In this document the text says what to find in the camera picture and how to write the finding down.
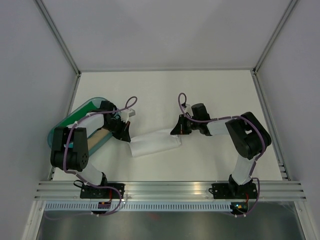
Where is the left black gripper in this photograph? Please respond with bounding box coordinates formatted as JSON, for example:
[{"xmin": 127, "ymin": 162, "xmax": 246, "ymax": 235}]
[{"xmin": 100, "ymin": 118, "xmax": 130, "ymax": 143}]

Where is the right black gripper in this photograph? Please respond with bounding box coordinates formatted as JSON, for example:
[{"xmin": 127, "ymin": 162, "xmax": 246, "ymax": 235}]
[{"xmin": 171, "ymin": 113, "xmax": 200, "ymax": 135}]

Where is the white t shirt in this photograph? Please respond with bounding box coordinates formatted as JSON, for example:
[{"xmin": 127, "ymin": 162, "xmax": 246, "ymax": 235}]
[{"xmin": 128, "ymin": 129, "xmax": 182, "ymax": 158}]

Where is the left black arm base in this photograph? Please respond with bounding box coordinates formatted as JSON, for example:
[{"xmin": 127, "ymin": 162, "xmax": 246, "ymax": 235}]
[{"xmin": 80, "ymin": 183, "xmax": 125, "ymax": 200}]

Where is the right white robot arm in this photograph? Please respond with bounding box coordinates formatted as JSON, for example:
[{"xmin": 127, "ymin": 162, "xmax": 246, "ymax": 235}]
[{"xmin": 170, "ymin": 103, "xmax": 272, "ymax": 198}]

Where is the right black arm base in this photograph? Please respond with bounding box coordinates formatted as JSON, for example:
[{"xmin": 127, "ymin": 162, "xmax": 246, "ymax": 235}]
[{"xmin": 210, "ymin": 182, "xmax": 258, "ymax": 200}]

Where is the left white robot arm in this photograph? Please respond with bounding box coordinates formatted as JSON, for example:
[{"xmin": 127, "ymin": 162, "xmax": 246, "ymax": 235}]
[{"xmin": 47, "ymin": 97, "xmax": 136, "ymax": 198}]

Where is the rolled beige t shirt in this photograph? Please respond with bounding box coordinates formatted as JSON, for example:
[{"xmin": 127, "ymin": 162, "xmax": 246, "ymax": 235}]
[{"xmin": 87, "ymin": 128, "xmax": 110, "ymax": 150}]

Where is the rolled green t shirt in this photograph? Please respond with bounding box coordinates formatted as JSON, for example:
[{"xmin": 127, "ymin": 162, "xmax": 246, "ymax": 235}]
[{"xmin": 57, "ymin": 101, "xmax": 98, "ymax": 127}]

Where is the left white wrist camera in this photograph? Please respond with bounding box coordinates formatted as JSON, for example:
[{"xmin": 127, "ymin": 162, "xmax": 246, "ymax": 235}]
[{"xmin": 120, "ymin": 108, "xmax": 136, "ymax": 122}]

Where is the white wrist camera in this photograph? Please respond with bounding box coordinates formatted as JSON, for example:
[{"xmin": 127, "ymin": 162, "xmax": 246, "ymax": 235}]
[
  {"xmin": 120, "ymin": 108, "xmax": 136, "ymax": 122},
  {"xmin": 181, "ymin": 103, "xmax": 193, "ymax": 115}
]

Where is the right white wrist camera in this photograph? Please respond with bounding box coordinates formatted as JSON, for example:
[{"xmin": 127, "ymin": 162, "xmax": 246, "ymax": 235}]
[{"xmin": 181, "ymin": 103, "xmax": 193, "ymax": 115}]

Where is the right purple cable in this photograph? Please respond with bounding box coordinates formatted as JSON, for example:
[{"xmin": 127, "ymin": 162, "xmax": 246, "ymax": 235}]
[{"xmin": 177, "ymin": 92, "xmax": 266, "ymax": 218}]

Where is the purple cable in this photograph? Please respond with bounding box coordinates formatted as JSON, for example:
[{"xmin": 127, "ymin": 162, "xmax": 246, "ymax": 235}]
[
  {"xmin": 44, "ymin": 96, "xmax": 139, "ymax": 221},
  {"xmin": 177, "ymin": 92, "xmax": 266, "ymax": 218}
]

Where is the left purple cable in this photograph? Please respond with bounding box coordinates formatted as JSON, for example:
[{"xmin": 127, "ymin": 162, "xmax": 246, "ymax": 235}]
[{"xmin": 44, "ymin": 96, "xmax": 139, "ymax": 221}]

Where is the white slotted cable duct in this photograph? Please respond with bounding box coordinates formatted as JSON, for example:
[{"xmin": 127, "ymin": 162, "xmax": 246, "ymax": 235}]
[{"xmin": 44, "ymin": 201, "xmax": 232, "ymax": 212}]

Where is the aluminium mounting rail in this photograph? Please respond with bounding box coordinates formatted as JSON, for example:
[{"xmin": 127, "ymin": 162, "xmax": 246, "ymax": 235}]
[{"xmin": 34, "ymin": 180, "xmax": 307, "ymax": 202}]

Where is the left aluminium frame post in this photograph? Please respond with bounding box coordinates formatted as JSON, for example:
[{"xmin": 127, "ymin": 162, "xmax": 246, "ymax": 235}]
[{"xmin": 33, "ymin": 0, "xmax": 81, "ymax": 77}]

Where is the aluminium frame post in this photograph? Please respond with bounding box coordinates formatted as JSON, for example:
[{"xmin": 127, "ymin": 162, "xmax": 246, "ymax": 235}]
[
  {"xmin": 33, "ymin": 0, "xmax": 81, "ymax": 77},
  {"xmin": 252, "ymin": 0, "xmax": 300, "ymax": 76}
]

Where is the right aluminium frame post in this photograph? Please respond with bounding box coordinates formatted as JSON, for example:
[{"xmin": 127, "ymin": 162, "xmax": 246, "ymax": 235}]
[{"xmin": 252, "ymin": 0, "xmax": 300, "ymax": 76}]

